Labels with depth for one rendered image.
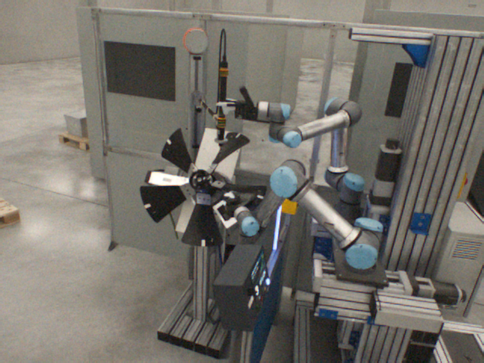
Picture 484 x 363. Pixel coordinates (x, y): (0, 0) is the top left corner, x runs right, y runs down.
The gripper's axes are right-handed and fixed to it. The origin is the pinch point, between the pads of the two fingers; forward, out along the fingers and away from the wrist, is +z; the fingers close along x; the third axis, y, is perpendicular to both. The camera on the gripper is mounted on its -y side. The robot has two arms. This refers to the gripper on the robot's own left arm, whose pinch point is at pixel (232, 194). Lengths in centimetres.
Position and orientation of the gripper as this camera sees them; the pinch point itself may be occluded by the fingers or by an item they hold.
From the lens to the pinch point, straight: 196.1
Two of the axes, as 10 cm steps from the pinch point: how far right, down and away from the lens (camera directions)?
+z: -3.2, -4.0, 8.6
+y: -9.5, 1.8, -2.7
